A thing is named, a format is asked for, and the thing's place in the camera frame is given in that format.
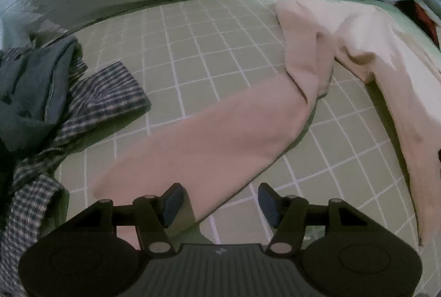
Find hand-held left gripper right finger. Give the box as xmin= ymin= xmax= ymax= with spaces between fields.
xmin=258 ymin=183 xmax=372 ymax=256

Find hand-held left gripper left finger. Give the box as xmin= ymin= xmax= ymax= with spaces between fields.
xmin=74 ymin=183 xmax=183 ymax=255

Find beige pants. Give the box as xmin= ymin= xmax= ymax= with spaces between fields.
xmin=91 ymin=0 xmax=441 ymax=246

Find plaid shirt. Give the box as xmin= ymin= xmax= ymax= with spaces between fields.
xmin=0 ymin=47 xmax=152 ymax=297

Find green grid bed sheet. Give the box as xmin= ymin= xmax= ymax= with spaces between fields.
xmin=0 ymin=0 xmax=441 ymax=297

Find blue denim garment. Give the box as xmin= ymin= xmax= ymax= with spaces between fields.
xmin=0 ymin=37 xmax=83 ymax=153

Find red cloth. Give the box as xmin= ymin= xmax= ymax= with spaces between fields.
xmin=412 ymin=1 xmax=438 ymax=43

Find white grey cloth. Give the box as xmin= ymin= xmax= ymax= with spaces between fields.
xmin=418 ymin=0 xmax=441 ymax=50

